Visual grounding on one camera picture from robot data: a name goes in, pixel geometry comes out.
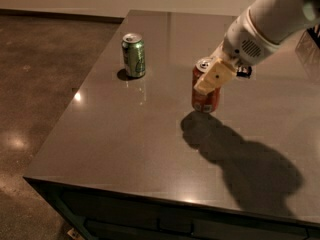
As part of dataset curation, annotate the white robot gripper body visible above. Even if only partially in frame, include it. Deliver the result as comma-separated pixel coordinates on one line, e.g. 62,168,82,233
211,9,279,67

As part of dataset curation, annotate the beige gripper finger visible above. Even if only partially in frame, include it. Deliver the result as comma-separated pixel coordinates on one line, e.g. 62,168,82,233
194,58,236,95

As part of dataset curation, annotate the red coke can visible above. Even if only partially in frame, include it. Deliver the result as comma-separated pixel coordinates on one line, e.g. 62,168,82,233
191,57,220,113

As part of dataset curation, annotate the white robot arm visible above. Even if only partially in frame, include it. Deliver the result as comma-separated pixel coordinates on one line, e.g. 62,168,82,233
194,0,320,95

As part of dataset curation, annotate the black rxbar chocolate bar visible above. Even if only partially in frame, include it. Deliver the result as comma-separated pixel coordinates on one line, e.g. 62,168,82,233
236,66,252,78

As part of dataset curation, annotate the green soda can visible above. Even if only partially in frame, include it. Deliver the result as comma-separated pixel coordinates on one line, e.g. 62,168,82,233
121,33,146,78

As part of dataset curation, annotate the dark cabinet under table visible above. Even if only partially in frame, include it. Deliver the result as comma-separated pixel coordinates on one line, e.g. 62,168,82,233
25,176,320,240

